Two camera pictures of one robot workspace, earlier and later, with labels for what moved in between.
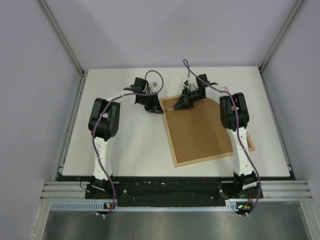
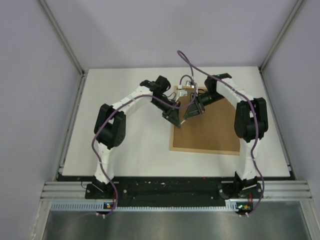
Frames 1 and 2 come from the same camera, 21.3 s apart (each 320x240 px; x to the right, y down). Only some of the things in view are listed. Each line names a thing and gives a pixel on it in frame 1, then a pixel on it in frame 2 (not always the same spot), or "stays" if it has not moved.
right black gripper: [183, 103] → [193, 109]
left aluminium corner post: [61, 36] stays
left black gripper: [155, 103] → [173, 117]
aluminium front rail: [271, 190] stays
